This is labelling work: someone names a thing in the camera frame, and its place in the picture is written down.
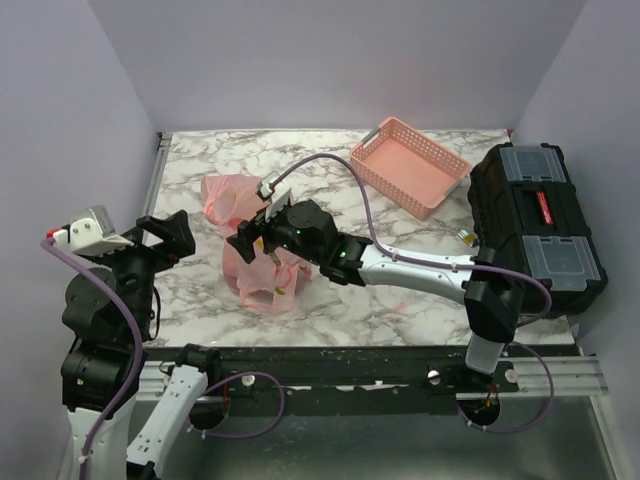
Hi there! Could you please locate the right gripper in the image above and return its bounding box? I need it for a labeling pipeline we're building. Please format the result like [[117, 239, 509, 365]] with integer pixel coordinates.
[[226, 198, 323, 268]]

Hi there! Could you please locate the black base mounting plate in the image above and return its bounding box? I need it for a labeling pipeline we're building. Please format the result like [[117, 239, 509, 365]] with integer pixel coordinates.
[[144, 344, 521, 419]]

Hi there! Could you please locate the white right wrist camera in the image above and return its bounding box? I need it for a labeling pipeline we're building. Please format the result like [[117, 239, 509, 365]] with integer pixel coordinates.
[[256, 171, 292, 222]]

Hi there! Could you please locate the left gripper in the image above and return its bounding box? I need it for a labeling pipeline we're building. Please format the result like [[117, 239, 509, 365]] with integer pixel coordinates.
[[91, 208, 195, 336]]

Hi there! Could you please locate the pink plastic bag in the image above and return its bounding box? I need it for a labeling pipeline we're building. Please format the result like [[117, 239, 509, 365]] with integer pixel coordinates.
[[201, 174, 312, 314]]

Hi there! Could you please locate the black plastic toolbox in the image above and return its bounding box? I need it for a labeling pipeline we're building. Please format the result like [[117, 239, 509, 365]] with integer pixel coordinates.
[[467, 143, 608, 318]]

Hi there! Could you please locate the small yellow black object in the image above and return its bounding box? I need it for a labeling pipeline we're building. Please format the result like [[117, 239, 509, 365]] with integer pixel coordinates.
[[457, 229, 480, 248]]

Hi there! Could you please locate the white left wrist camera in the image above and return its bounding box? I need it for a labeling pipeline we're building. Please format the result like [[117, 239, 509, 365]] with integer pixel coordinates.
[[46, 205, 134, 257]]

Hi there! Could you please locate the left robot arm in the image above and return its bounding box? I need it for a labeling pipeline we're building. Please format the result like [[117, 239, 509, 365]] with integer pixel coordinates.
[[46, 206, 222, 479]]

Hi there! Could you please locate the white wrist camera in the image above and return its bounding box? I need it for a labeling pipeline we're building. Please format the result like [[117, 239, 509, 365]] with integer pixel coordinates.
[[46, 205, 134, 257], [256, 171, 292, 222]]

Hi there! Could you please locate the pink perforated plastic basket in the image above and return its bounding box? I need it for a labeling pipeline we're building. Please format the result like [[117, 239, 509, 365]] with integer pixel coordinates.
[[349, 117, 472, 221]]

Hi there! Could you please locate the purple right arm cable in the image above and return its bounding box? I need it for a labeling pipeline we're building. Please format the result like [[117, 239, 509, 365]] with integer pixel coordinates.
[[269, 153, 556, 435]]

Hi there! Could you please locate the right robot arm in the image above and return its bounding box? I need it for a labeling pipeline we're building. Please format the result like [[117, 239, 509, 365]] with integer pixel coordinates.
[[227, 200, 524, 392]]

